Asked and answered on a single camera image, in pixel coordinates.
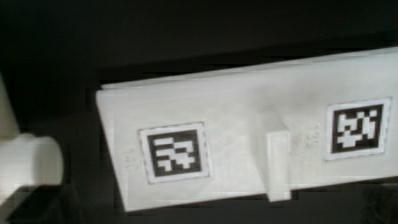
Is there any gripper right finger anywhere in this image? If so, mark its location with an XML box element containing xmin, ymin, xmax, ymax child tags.
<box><xmin>362</xmin><ymin>187</ymin><xmax>398</xmax><ymax>224</ymax></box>

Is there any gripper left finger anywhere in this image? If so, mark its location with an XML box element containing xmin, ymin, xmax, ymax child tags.
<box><xmin>0</xmin><ymin>185</ymin><xmax>83</xmax><ymax>224</ymax></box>

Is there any white cabinet body box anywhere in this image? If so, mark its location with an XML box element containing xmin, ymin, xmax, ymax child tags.
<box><xmin>0</xmin><ymin>76</ymin><xmax>63</xmax><ymax>205</ymax></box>

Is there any white cabinet door panel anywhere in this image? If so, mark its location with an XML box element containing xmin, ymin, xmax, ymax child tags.
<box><xmin>95</xmin><ymin>47</ymin><xmax>398</xmax><ymax>211</ymax></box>

